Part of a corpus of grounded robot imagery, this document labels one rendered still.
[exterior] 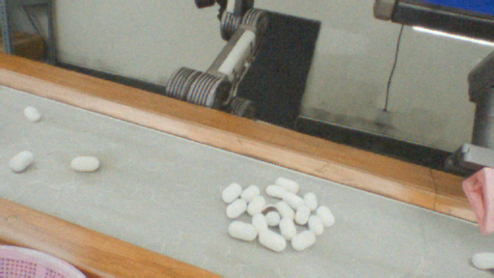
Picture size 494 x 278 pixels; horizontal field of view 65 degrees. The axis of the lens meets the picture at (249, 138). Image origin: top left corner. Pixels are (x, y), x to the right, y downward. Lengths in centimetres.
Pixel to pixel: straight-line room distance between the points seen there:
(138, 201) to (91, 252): 13
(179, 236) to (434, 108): 235
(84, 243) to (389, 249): 39
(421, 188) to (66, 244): 54
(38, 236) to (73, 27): 263
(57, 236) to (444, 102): 247
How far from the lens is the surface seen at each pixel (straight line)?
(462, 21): 36
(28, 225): 50
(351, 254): 55
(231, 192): 56
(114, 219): 53
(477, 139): 61
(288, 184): 61
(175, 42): 272
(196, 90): 89
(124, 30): 285
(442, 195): 73
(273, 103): 259
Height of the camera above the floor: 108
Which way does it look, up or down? 26 degrees down
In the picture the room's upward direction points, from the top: 11 degrees clockwise
